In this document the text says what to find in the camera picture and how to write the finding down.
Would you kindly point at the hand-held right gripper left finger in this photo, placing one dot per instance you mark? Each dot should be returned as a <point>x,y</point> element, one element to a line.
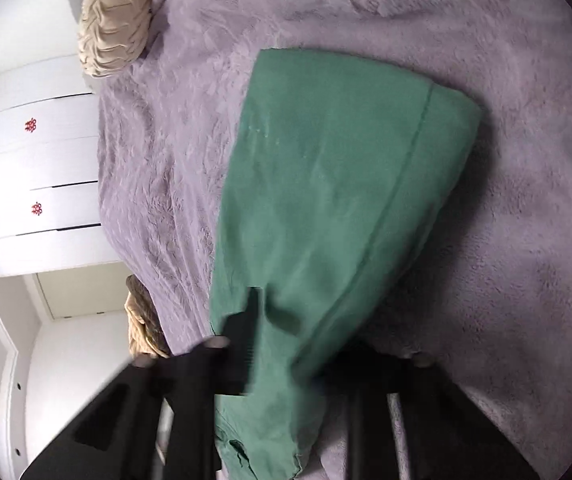
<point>241,345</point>

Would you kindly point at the beige and brown ribbed blanket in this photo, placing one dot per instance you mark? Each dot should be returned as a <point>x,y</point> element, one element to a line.
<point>143,320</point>

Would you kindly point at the red paper decoration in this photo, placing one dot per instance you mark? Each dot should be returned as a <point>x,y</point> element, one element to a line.
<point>30,125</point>
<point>37,208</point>

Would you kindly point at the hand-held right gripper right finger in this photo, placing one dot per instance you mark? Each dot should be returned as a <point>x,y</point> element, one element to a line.
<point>416,410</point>

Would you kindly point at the white wardrobe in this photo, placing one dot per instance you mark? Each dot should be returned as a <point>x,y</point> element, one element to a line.
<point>40,170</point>

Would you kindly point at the cream door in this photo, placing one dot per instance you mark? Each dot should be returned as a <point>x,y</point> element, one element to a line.
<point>85,290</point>

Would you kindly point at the purple fleece blanket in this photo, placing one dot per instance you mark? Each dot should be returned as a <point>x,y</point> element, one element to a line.
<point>516,160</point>

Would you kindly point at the beige pleated pillow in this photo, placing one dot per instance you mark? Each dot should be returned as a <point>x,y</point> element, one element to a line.
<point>115,20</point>

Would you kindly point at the green pants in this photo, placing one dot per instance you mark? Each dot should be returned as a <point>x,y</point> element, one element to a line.
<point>326,185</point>

